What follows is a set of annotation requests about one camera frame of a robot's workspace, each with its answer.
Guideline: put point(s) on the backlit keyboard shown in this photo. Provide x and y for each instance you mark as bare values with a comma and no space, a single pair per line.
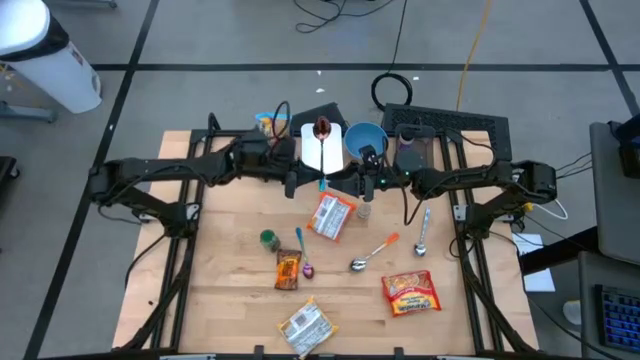
620,320

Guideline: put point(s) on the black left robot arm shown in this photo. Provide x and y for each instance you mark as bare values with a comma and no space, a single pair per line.
165,167

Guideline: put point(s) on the black caster wheel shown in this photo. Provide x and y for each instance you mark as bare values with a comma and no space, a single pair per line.
7,169

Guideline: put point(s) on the grey plastic bin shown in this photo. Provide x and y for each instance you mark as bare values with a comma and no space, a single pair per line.
427,145
256,132

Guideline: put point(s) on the red ramen packet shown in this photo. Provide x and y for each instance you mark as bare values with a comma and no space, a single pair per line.
411,294

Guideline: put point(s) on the orange taco mix pouch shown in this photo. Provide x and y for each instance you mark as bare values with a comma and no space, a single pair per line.
288,270

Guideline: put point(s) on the grey desk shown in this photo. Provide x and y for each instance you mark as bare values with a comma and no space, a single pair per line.
616,215

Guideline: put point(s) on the black perforated panel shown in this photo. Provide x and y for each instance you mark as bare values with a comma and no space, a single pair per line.
450,120

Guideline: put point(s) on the white round device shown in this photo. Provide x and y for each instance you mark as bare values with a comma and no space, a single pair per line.
572,312

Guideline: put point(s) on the blue bowl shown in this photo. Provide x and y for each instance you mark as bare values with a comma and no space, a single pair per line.
362,135

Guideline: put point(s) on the orange ramen packet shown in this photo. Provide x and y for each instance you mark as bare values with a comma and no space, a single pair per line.
330,216

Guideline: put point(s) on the white plastic bin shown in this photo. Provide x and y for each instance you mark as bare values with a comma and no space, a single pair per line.
332,150

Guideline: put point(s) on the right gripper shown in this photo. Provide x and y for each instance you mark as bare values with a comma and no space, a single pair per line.
382,180

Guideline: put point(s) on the blue-edged yellow ramen packet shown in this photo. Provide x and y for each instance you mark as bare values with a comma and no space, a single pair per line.
265,125

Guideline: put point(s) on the plain silver spoon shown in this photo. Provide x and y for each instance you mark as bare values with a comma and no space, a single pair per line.
420,249

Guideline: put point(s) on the white trash can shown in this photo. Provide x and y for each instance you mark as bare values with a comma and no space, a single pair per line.
52,75

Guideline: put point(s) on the green-lidded glass jar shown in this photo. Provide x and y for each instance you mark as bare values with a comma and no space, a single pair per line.
270,241

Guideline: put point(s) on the white paper sheet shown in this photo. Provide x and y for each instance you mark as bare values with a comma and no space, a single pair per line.
540,281

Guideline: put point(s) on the small brown-lidded spice jar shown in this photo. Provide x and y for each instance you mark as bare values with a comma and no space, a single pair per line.
364,211

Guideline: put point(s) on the black triangular panel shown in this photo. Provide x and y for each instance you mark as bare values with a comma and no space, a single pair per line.
320,112

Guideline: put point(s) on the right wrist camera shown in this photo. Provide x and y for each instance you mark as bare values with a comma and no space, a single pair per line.
368,156

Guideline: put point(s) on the black desk beam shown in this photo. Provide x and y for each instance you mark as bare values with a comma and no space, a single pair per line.
555,252

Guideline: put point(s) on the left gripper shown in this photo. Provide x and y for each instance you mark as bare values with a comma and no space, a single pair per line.
287,172

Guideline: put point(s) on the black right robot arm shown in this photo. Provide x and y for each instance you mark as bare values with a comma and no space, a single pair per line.
475,172

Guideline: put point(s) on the metal floor stand base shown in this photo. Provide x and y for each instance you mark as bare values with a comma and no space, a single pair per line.
30,114

